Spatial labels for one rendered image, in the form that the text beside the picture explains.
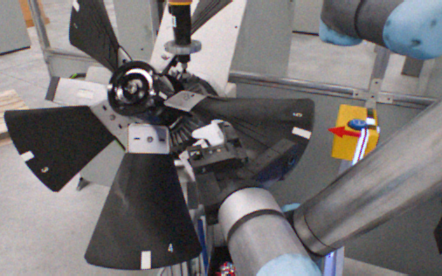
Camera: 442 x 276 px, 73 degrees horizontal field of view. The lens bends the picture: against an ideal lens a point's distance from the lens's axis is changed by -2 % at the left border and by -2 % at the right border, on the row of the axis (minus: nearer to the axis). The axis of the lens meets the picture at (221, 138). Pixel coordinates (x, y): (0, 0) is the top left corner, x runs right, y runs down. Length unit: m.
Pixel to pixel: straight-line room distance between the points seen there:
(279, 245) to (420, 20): 0.29
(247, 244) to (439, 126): 0.21
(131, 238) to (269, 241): 0.38
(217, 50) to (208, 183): 0.57
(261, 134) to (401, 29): 0.27
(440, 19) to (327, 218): 0.26
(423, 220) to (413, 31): 1.33
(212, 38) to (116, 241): 0.61
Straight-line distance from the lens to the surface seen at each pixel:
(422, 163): 0.35
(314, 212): 0.41
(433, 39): 0.43
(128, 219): 0.64
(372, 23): 0.46
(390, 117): 1.36
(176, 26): 0.58
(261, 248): 0.31
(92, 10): 0.83
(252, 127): 0.56
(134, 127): 0.66
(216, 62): 0.90
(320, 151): 1.44
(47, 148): 0.82
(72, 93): 0.96
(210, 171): 0.43
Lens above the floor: 1.46
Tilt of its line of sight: 32 degrees down
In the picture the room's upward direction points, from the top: straight up
